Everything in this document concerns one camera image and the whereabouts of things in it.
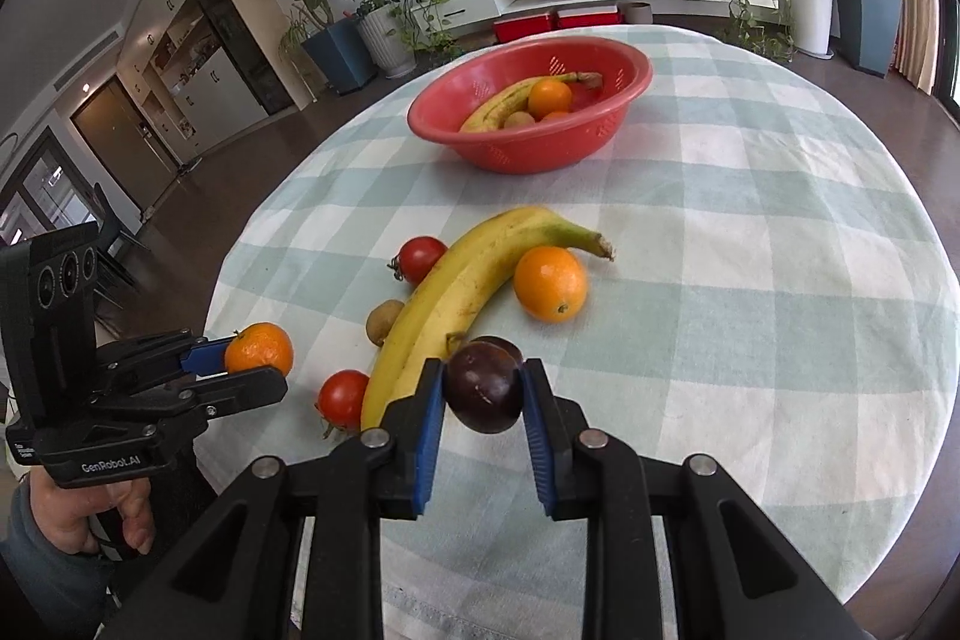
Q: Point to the person's left hand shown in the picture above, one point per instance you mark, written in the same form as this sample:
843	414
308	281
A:
139	520

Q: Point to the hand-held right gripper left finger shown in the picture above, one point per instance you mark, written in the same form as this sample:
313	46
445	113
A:
429	437

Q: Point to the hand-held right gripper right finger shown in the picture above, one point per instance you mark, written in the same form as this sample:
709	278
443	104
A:
536	445

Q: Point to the black sliding glass door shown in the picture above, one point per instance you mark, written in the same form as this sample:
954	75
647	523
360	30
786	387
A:
946	48

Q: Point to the orange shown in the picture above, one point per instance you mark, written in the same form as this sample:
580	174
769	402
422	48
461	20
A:
550	282
259	349
550	96

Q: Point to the person's left forearm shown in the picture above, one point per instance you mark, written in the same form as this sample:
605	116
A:
45	587

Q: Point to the red plastic colander bowl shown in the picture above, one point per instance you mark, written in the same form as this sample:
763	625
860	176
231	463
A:
525	156

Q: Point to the brown kiwi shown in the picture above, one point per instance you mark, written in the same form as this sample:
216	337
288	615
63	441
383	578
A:
384	321
517	120

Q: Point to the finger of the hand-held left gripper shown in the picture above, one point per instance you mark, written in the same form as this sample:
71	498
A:
247	385
206	356

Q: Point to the small curved banana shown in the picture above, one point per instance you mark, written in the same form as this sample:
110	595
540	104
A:
495	108

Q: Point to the red tomato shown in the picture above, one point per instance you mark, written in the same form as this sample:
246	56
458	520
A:
343	398
420	257

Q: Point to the deep orange mandarin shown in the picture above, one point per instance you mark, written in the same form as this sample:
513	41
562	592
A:
556	117

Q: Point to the brown entrance door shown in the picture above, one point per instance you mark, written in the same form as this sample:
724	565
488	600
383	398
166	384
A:
120	145

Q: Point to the beige wall shelving unit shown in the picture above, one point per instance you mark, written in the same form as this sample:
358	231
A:
217	85

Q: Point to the ceiling air vent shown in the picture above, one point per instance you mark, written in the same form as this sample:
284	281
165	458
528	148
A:
86	61

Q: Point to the empty grey flower pot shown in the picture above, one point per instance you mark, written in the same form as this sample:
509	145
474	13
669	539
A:
638	13

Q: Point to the large banana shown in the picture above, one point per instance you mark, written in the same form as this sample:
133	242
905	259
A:
450	295

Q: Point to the green white checked tablecloth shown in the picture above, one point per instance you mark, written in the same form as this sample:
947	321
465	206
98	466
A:
712	280

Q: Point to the plant in white ribbed pot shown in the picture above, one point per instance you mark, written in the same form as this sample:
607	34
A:
386	44

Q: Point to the dark purple plum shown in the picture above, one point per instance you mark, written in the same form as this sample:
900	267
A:
484	396
502	347

